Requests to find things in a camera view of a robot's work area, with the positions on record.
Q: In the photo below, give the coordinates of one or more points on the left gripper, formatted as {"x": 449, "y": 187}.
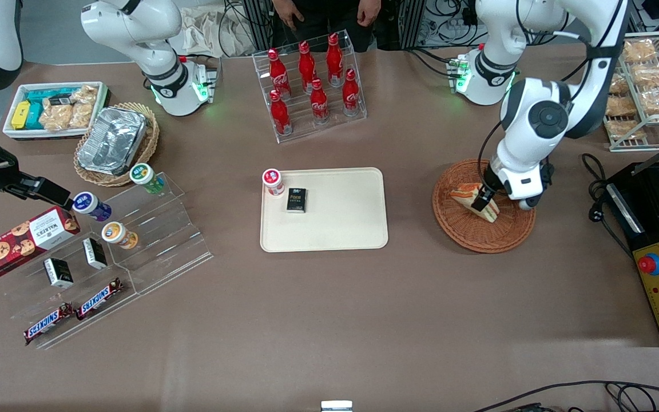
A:
{"x": 490, "y": 188}

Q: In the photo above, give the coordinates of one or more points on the triangular sandwich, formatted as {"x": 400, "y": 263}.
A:
{"x": 461, "y": 193}

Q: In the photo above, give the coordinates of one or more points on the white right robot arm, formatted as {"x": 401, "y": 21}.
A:
{"x": 135, "y": 23}

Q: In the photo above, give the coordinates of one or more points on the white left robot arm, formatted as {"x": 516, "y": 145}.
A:
{"x": 535, "y": 120}

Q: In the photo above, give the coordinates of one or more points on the round brown wicker basket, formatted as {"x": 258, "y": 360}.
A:
{"x": 478, "y": 237}

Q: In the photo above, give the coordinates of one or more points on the aluminium foil tray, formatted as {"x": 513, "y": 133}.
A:
{"x": 112, "y": 140}

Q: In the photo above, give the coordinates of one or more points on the oval tan wicker basket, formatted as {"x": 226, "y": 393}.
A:
{"x": 154, "y": 133}

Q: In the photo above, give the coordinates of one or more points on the cream plastic tray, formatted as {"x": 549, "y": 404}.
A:
{"x": 341, "y": 223}

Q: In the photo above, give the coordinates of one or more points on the person's left hand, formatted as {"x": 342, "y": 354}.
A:
{"x": 368, "y": 11}

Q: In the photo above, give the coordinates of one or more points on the person's right hand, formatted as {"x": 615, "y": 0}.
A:
{"x": 290, "y": 14}

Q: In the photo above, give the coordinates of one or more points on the blue lid cup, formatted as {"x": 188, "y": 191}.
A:
{"x": 84, "y": 201}

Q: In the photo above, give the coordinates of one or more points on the white plastic bin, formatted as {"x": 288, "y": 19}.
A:
{"x": 38, "y": 135}

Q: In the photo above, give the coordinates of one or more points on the red Walkers cookie box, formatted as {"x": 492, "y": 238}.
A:
{"x": 20, "y": 243}

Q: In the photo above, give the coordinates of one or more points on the clear bag of cookies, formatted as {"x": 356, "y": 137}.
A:
{"x": 58, "y": 117}
{"x": 83, "y": 109}

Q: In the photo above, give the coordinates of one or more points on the orange lid cup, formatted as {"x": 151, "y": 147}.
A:
{"x": 113, "y": 232}

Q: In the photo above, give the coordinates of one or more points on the teal snack box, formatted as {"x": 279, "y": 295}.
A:
{"x": 49, "y": 94}
{"x": 35, "y": 117}

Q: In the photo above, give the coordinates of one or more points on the small black white-label box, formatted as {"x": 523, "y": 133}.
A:
{"x": 95, "y": 253}
{"x": 58, "y": 273}

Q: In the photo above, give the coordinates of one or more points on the yellow snack box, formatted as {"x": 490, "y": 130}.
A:
{"x": 20, "y": 116}

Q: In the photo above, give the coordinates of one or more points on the green lid cup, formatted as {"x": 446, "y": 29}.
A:
{"x": 142, "y": 173}

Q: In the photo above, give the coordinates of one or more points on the Snickers bar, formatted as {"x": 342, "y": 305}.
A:
{"x": 46, "y": 324}
{"x": 99, "y": 298}

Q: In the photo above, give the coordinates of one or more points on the clear acrylic stepped shelf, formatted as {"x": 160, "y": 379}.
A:
{"x": 169, "y": 240}

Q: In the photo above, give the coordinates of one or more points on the black heating appliance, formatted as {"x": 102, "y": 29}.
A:
{"x": 650, "y": 200}

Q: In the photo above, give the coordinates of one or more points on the red cola bottle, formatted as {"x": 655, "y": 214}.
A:
{"x": 279, "y": 74}
{"x": 280, "y": 114}
{"x": 334, "y": 57}
{"x": 306, "y": 66}
{"x": 351, "y": 94}
{"x": 319, "y": 103}

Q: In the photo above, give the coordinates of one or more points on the red emergency stop button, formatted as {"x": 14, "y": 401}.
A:
{"x": 647, "y": 264}

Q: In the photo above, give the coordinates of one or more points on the black box with gold print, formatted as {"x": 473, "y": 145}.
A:
{"x": 296, "y": 200}

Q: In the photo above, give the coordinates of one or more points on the clear acrylic bottle rack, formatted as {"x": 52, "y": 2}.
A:
{"x": 301, "y": 129}

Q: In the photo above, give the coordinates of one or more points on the red lid yogurt cup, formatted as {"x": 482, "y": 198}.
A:
{"x": 272, "y": 178}

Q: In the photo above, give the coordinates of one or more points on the white crumpled cloth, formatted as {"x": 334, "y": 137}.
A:
{"x": 215, "y": 34}

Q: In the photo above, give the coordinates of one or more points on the person's dark clothed body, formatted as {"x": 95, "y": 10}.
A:
{"x": 329, "y": 17}

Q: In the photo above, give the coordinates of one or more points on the small white device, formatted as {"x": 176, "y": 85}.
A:
{"x": 336, "y": 407}

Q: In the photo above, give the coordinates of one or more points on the aluminium frame post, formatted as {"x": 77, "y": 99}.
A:
{"x": 412, "y": 23}
{"x": 261, "y": 23}

